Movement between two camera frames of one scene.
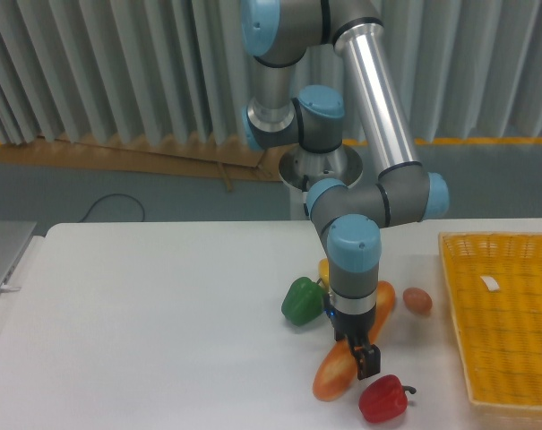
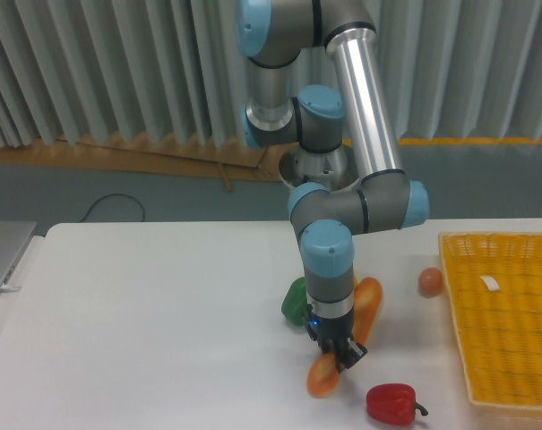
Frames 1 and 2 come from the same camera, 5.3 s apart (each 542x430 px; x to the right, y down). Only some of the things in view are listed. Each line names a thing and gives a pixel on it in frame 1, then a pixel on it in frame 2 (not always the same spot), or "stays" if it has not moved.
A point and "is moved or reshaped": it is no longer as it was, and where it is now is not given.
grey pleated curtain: [58, 68] stays
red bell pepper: [383, 399] is moved or reshaped
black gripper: [357, 328] → [326, 331]
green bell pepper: [304, 302] stays
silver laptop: [4, 243] stays
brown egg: [417, 299] → [430, 282]
